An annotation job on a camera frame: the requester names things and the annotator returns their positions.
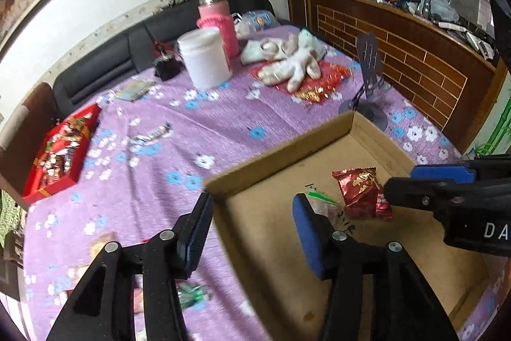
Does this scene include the red candy box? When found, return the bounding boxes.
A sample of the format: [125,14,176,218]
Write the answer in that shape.
[22,103,102,204]

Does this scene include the black leather sofa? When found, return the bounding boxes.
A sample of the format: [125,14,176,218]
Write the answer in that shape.
[52,0,290,122]

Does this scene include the white cotton glove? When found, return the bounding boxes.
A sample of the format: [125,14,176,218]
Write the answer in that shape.
[257,41,322,92]
[240,28,328,66]

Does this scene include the small black box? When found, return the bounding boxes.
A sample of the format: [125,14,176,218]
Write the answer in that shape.
[154,49,183,81]

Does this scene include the printed clear plastic bag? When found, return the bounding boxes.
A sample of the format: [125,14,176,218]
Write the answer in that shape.
[235,9,281,39]

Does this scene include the black metal phone stand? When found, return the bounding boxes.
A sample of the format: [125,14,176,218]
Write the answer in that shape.
[339,31,390,131]

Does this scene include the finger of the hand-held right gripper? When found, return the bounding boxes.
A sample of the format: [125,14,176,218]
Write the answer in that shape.
[410,162,477,184]
[383,176,452,214]

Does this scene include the clear green-edged candy packet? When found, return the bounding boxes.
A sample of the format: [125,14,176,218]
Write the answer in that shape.
[303,185,341,224]

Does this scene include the shallow cardboard box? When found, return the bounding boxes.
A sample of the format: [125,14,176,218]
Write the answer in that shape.
[205,110,498,334]

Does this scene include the pink knitted thermos bottle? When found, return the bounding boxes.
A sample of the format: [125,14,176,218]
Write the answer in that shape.
[195,0,240,60]

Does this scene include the purple floral tablecloth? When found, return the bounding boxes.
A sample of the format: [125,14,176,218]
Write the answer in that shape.
[22,25,511,341]

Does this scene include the white wrapped candy stick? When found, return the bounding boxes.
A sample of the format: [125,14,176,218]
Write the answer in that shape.
[128,123,173,147]

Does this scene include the wooden brick-pattern counter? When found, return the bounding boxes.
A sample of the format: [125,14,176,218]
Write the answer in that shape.
[275,0,511,156]

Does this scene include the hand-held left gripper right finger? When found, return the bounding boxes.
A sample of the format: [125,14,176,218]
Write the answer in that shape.
[292,193,460,341]

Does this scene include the red gold foil paper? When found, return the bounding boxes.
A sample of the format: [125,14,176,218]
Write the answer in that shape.
[251,62,354,105]

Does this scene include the clutter of items on counter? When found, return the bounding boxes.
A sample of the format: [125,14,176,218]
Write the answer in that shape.
[345,0,498,60]

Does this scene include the grey-green flat packet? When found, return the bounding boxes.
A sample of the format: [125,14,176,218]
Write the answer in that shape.
[114,81,156,102]

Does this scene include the brown padded chair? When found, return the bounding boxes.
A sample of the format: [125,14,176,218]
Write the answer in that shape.
[0,81,57,200]

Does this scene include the bamboo wall sticker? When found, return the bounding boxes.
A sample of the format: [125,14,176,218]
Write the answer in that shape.
[469,93,511,160]

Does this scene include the pile of assorted candies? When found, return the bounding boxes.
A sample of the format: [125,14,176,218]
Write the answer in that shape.
[38,115,96,186]

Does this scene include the green patterned cushion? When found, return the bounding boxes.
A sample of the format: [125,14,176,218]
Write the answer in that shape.
[0,189,25,244]

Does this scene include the white plastic jar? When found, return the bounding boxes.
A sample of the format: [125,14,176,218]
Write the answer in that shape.
[177,27,233,90]

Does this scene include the pink cartoon snack packet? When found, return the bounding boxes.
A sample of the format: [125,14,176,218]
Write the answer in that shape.
[132,287,147,315]

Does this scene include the large green candy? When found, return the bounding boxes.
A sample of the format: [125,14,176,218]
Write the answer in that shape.
[177,282,211,310]

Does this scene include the dark red gold snack packet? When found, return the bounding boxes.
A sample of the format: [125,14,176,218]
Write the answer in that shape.
[332,167,394,221]

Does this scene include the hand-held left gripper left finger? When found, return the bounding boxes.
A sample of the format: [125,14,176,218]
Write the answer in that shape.
[47,192,216,341]

